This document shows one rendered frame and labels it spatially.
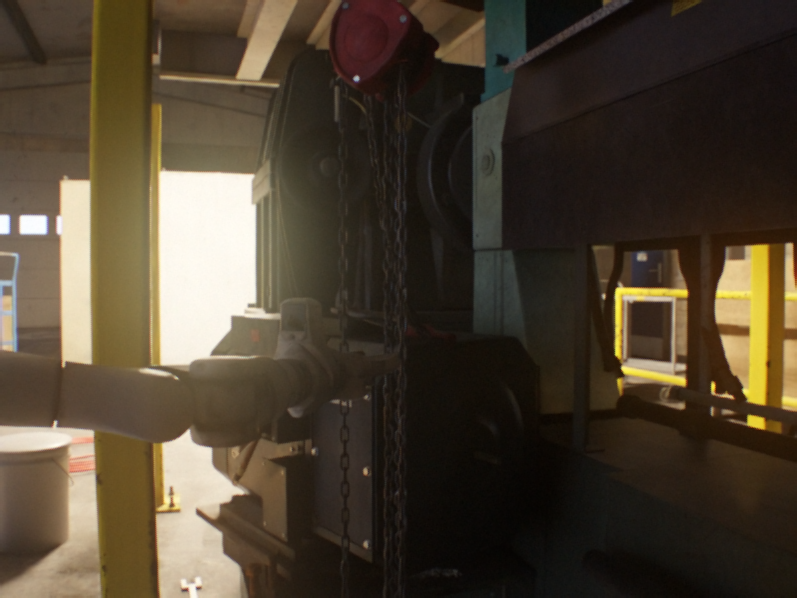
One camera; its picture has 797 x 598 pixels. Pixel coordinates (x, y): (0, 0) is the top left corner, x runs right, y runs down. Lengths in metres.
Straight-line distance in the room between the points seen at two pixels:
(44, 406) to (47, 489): 2.05
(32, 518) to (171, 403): 2.09
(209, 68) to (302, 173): 1.23
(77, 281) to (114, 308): 6.06
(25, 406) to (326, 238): 1.62
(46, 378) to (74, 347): 6.69
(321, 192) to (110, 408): 1.49
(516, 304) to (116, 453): 1.04
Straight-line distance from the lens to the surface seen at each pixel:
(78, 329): 7.32
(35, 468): 2.66
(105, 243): 1.25
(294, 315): 0.80
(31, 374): 0.65
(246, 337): 1.63
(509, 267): 1.82
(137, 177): 1.26
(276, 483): 1.43
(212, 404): 0.67
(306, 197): 2.04
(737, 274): 4.83
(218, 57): 3.19
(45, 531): 2.74
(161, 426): 0.65
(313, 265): 2.16
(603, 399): 1.84
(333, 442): 1.33
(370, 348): 1.30
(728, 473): 1.42
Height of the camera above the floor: 0.96
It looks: 2 degrees down
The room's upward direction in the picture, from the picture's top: straight up
